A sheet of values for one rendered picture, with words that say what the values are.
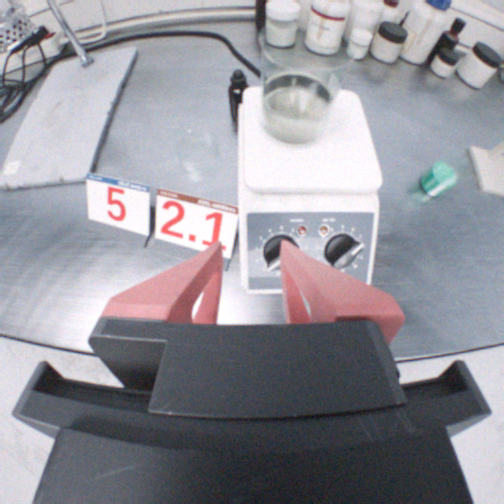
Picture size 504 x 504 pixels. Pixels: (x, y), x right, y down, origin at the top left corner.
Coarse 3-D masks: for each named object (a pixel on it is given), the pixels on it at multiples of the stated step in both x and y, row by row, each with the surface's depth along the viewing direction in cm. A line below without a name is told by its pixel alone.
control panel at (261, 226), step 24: (264, 216) 20; (288, 216) 20; (312, 216) 20; (336, 216) 20; (360, 216) 20; (264, 240) 21; (312, 240) 21; (360, 240) 21; (264, 264) 21; (360, 264) 21; (264, 288) 22
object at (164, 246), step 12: (180, 192) 24; (228, 204) 23; (156, 216) 25; (156, 228) 26; (156, 240) 26; (168, 240) 26; (180, 240) 26; (168, 252) 26; (180, 252) 26; (192, 252) 26; (228, 264) 25
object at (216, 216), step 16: (160, 208) 24; (176, 208) 24; (192, 208) 24; (208, 208) 23; (160, 224) 25; (176, 224) 25; (192, 224) 24; (208, 224) 24; (224, 224) 24; (192, 240) 25; (208, 240) 25; (224, 240) 25
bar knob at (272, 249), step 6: (270, 240) 20; (276, 240) 20; (288, 240) 20; (264, 246) 21; (270, 246) 21; (276, 246) 21; (264, 252) 21; (270, 252) 21; (276, 252) 20; (264, 258) 21; (270, 258) 20; (276, 258) 19; (270, 264) 20; (276, 264) 19; (270, 270) 20
